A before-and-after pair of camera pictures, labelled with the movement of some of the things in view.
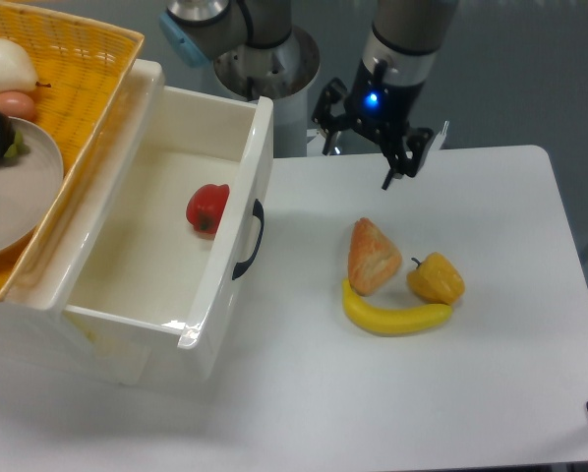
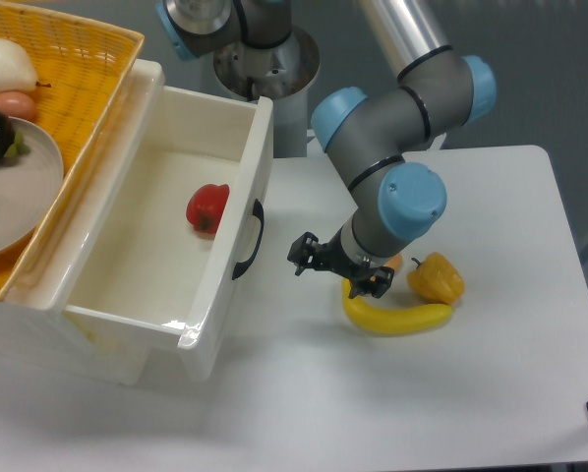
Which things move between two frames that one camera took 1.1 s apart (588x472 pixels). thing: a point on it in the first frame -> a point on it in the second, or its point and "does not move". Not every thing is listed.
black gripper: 381,110 -> 306,252
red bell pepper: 205,207 does not move
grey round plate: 21,193 does not move
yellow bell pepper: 435,280 does not move
